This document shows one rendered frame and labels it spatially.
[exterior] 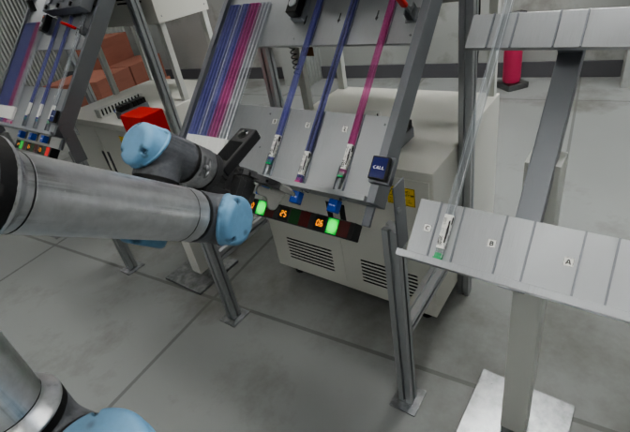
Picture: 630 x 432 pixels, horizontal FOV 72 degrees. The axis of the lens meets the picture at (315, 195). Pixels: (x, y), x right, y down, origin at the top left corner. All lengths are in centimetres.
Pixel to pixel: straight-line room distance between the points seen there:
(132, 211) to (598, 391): 137
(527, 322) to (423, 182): 44
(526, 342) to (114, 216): 92
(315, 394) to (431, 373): 37
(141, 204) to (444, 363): 121
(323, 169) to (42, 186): 70
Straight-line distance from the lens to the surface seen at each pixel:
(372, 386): 149
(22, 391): 64
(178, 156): 74
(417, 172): 125
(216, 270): 162
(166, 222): 55
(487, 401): 146
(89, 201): 47
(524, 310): 107
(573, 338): 167
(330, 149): 104
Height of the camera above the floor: 122
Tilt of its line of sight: 30 degrees down
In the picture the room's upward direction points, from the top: 11 degrees counter-clockwise
